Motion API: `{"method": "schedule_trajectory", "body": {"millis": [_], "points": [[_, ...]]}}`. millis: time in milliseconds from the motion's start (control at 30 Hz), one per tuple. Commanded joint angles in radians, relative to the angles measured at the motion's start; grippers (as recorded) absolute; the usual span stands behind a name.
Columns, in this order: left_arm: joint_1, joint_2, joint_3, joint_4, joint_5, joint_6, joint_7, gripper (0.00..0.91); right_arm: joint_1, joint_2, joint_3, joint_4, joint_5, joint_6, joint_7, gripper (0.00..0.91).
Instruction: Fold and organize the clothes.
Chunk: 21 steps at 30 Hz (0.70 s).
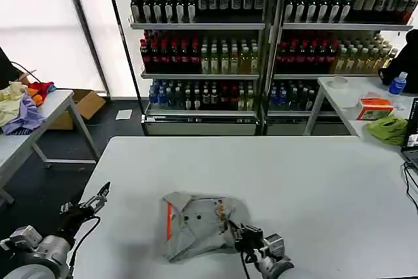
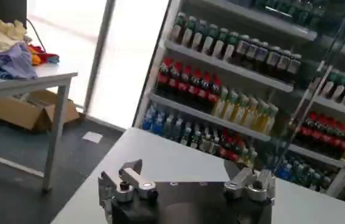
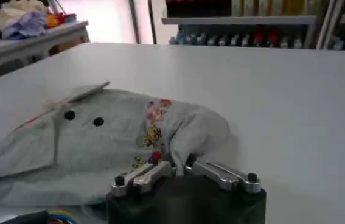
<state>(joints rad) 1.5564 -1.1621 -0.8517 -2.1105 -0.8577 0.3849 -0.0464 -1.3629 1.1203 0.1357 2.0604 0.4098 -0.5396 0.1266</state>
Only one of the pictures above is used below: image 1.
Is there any black laptop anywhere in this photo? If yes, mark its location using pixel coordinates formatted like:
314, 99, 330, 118
400, 97, 418, 171

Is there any person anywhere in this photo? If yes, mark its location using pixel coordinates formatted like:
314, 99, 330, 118
378, 29, 418, 87

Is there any grey table with clothes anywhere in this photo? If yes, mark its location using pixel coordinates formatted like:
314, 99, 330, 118
0, 89, 101, 208

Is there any water bottle with blue label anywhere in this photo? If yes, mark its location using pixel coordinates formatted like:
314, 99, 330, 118
388, 71, 408, 96

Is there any black laptop cable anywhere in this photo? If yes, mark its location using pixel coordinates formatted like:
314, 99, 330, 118
403, 161, 418, 211

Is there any cream cloth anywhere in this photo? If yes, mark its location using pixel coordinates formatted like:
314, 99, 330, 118
0, 81, 30, 126

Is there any white side table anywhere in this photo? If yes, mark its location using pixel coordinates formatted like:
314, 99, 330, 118
303, 76, 418, 175

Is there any cardboard box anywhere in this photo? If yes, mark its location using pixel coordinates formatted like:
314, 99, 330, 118
48, 89, 107, 131

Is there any thin black window post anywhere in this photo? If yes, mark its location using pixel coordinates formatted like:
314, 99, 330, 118
104, 0, 146, 136

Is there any white tape roll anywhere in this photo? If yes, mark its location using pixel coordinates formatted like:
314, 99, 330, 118
329, 76, 349, 90

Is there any shelf unit with bottles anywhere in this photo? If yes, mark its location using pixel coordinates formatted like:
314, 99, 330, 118
119, 0, 272, 136
266, 0, 415, 136

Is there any green cloth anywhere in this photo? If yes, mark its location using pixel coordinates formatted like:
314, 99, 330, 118
365, 114, 409, 146

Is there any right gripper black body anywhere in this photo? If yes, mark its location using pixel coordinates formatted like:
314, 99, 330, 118
239, 228, 267, 255

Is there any red and orange cloth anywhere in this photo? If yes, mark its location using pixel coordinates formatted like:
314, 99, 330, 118
25, 80, 57, 107

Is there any grey shirt with colourful print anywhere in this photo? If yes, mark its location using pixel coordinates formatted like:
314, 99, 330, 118
162, 191, 252, 263

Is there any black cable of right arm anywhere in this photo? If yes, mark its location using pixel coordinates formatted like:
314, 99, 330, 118
238, 248, 257, 279

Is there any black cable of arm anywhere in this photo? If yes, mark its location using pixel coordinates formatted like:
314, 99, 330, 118
238, 248, 257, 279
67, 215, 102, 279

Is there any orange and white tissue box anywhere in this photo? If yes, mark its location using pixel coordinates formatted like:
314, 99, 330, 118
355, 91, 396, 120

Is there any thick grey window post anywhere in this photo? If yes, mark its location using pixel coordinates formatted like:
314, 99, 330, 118
61, 0, 110, 93

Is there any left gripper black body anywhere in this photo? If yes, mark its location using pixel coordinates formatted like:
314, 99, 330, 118
57, 203, 99, 239

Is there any black bag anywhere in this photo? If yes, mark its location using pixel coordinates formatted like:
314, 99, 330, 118
0, 46, 21, 91

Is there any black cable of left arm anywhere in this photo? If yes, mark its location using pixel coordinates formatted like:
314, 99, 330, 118
67, 215, 102, 279

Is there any purple cloth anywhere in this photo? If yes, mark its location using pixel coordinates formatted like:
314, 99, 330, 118
1, 92, 46, 136

